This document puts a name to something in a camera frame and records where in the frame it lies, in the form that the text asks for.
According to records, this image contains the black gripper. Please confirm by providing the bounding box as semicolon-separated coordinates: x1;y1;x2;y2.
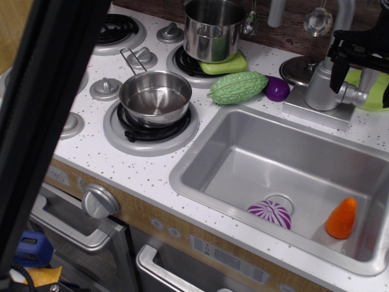
327;1;389;108

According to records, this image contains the silver faucet lever handle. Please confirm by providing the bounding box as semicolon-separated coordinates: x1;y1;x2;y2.
359;67;380;95

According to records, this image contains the lime green plate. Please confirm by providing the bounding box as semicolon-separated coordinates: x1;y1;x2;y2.
345;70;388;111

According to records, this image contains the silver toy faucet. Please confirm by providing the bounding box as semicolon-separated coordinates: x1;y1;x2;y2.
267;0;369;132

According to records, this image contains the steel lid near faucet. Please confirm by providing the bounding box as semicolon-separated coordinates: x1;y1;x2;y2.
279;56;321;86

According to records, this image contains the hanging clear ladle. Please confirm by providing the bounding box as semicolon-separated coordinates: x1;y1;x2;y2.
303;1;333;37

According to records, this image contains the purple eggplant toy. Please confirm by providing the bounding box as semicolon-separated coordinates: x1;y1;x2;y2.
264;75;291;102

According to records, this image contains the hanging steel spoon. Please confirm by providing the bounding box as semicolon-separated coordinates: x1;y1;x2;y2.
240;0;259;37

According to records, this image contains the green bitter melon toy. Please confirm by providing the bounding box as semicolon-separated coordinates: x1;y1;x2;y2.
207;72;269;105

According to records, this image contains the orange carrot toy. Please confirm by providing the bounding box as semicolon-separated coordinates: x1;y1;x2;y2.
325;197;357;239

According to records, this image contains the grey toy sink basin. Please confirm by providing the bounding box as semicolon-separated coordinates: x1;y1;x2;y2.
170;105;388;276

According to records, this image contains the purple white striped toy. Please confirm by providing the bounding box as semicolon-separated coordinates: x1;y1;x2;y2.
247;200;292;230

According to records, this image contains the tall steel stock pot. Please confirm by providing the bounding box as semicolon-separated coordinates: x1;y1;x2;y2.
183;1;246;63

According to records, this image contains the back right stove burner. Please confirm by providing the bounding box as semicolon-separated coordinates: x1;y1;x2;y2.
166;45;227;89

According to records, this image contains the stove burner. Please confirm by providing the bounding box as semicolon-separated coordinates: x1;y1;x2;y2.
77;70;89;95
92;13;146;56
103;102;199;157
166;45;227;89

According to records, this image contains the grey stove knob back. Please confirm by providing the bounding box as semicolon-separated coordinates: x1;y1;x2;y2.
156;23;184;44

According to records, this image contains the grey stove knob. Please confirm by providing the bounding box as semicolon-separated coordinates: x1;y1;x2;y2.
89;77;122;102
60;112;84;140
156;23;184;44
126;47;158;70

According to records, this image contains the small steel saucepan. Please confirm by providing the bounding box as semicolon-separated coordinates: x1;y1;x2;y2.
119;62;192;127

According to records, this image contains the grey stove knob middle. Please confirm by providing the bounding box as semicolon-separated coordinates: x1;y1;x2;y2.
126;47;158;70

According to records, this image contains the front right stove burner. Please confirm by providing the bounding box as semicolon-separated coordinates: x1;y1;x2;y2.
103;102;199;157

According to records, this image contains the back left stove burner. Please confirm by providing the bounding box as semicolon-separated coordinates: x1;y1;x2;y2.
92;13;146;56

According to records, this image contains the grey stove knob left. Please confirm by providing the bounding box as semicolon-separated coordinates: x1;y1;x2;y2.
89;77;122;102

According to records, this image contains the front left stove burner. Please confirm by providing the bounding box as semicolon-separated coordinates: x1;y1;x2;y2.
77;70;89;95

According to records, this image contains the silver oven dial knob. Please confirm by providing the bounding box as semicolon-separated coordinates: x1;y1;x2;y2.
81;183;120;220

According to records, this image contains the grey stove knob front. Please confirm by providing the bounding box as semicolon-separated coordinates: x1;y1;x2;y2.
60;112;84;140

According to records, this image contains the blue clamp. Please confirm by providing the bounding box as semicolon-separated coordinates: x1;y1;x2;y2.
13;230;54;268

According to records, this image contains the yellow tape piece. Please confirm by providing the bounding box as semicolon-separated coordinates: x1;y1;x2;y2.
27;266;62;287

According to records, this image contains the silver dishwasher door handle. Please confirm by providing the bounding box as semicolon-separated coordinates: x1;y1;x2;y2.
135;244;232;292

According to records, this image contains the silver oven door handle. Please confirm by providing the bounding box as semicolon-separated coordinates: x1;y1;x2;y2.
30;194;128;255

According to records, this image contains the black cable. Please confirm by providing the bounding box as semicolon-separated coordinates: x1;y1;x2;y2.
9;263;38;292

